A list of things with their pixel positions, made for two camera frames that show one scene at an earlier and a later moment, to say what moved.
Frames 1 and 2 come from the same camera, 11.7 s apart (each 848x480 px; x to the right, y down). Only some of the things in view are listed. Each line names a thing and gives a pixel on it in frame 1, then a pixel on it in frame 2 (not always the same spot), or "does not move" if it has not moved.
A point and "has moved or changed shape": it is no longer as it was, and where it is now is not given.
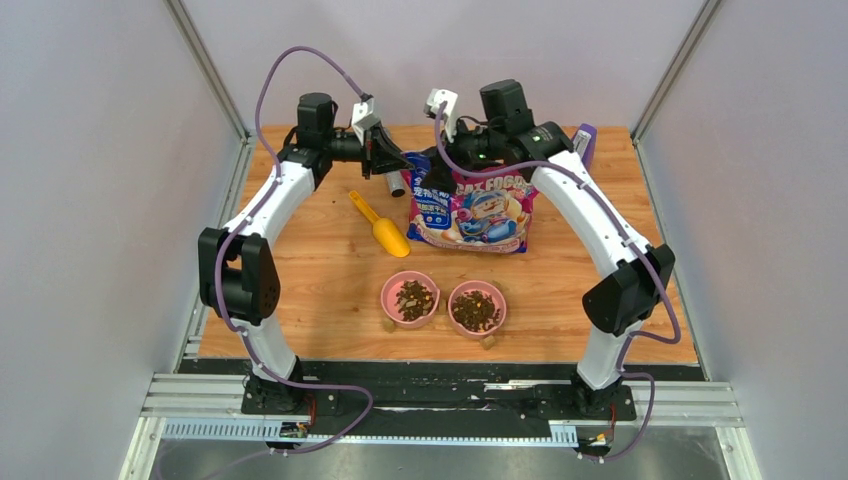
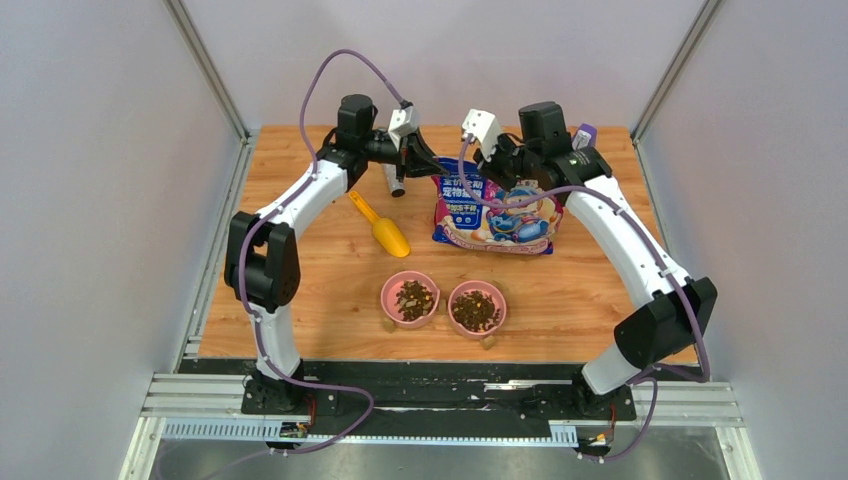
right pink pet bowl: x=477 y=308 does not move
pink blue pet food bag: x=487 y=214 has moved or changed shape
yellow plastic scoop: x=385 y=230 does not move
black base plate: x=441 y=390 does not move
